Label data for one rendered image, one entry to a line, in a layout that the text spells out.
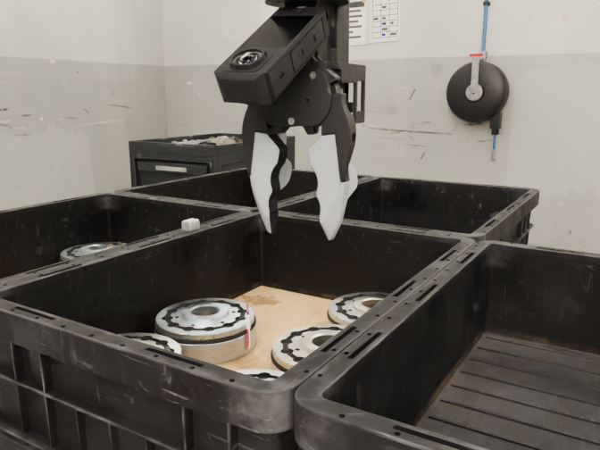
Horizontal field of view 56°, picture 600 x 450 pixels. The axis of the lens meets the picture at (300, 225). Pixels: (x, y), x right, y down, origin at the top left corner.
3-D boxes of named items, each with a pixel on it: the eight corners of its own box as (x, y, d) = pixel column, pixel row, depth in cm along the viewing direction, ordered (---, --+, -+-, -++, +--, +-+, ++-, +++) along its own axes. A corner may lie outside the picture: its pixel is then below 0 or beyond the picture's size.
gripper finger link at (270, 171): (296, 223, 57) (316, 132, 54) (267, 236, 52) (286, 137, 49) (270, 213, 58) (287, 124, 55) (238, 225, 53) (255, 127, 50)
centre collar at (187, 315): (208, 329, 56) (208, 322, 56) (170, 319, 58) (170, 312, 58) (238, 312, 60) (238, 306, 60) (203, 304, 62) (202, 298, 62)
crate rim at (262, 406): (279, 442, 30) (279, 400, 29) (-37, 324, 45) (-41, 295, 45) (478, 259, 63) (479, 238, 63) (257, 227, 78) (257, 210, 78)
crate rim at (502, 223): (479, 259, 63) (479, 237, 63) (258, 227, 78) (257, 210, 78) (540, 203, 96) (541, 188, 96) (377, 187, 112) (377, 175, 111)
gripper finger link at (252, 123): (287, 183, 52) (307, 87, 49) (279, 186, 50) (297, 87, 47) (245, 169, 53) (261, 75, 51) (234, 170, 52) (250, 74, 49)
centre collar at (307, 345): (342, 362, 49) (342, 356, 48) (291, 352, 51) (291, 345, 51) (362, 341, 53) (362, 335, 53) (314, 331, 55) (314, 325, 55)
